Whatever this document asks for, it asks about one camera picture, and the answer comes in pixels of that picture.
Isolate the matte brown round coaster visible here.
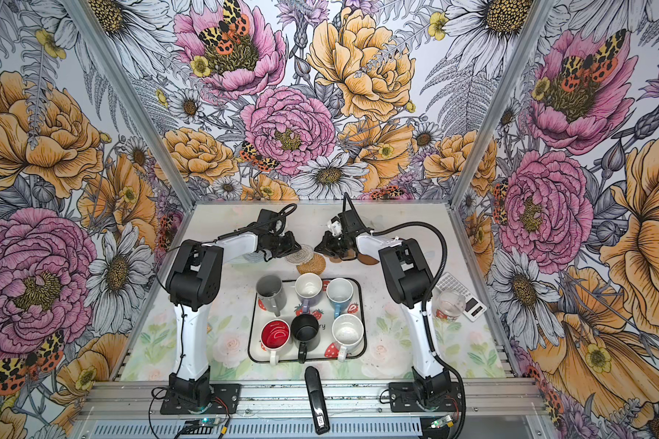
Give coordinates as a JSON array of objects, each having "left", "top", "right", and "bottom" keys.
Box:
[{"left": 357, "top": 254, "right": 379, "bottom": 265}]

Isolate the tan wicker coaster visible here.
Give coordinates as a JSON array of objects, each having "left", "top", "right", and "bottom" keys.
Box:
[{"left": 297, "top": 254, "right": 327, "bottom": 275}]

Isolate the multicolour woven coaster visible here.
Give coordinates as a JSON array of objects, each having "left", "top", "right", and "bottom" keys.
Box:
[{"left": 285, "top": 244, "right": 314, "bottom": 265}]

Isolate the white blue mug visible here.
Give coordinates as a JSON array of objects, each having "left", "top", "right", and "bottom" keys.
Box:
[{"left": 326, "top": 278, "right": 354, "bottom": 318}]

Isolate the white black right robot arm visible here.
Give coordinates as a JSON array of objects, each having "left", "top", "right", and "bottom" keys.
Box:
[{"left": 315, "top": 205, "right": 466, "bottom": 413}]

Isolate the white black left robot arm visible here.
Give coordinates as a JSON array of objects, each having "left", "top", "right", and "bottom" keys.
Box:
[{"left": 162, "top": 203, "right": 301, "bottom": 413}]

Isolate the clear glass cup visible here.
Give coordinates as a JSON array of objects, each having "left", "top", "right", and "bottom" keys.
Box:
[{"left": 433, "top": 290, "right": 466, "bottom": 321}]

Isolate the grey mug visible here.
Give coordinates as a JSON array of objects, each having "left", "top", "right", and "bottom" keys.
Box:
[{"left": 256, "top": 274, "right": 287, "bottom": 318}]

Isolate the white purple mug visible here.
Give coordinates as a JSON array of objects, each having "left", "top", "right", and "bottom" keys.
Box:
[{"left": 295, "top": 273, "right": 323, "bottom": 314}]

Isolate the black mug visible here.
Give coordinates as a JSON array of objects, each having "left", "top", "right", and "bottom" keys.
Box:
[{"left": 290, "top": 314, "right": 320, "bottom": 364}]

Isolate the red mug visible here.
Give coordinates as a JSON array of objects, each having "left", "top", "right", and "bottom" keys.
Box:
[{"left": 260, "top": 319, "right": 292, "bottom": 366}]

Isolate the strawberry print serving tray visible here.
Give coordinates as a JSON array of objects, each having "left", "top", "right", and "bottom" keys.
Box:
[{"left": 247, "top": 278, "right": 368, "bottom": 365}]

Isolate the white calculator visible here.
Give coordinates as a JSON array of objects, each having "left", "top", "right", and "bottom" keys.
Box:
[{"left": 437, "top": 273, "right": 487, "bottom": 322}]

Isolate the black stapler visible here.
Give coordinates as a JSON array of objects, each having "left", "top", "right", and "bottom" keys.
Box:
[{"left": 304, "top": 366, "right": 331, "bottom": 435}]

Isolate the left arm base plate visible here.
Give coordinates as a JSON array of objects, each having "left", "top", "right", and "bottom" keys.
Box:
[{"left": 159, "top": 382, "right": 241, "bottom": 415}]

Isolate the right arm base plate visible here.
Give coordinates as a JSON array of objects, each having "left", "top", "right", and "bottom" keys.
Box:
[{"left": 388, "top": 382, "right": 464, "bottom": 413}]

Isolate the aluminium front rail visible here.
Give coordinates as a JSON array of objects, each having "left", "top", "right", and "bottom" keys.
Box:
[{"left": 77, "top": 378, "right": 547, "bottom": 421}]

